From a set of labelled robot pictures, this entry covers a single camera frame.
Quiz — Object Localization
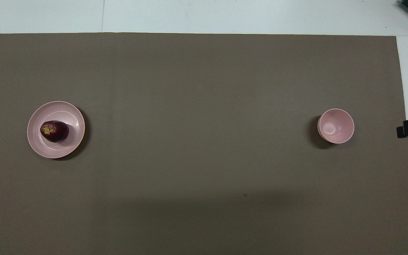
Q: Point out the pink bowl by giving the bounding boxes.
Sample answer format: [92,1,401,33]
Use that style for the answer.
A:
[317,108,355,144]

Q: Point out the brown table mat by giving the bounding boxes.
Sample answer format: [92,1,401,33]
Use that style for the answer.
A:
[0,33,408,255]

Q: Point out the dark red apple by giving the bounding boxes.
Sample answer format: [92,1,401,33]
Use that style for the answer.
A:
[40,120,69,143]

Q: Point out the pink plate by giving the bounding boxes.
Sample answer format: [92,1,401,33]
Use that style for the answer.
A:
[27,101,85,159]

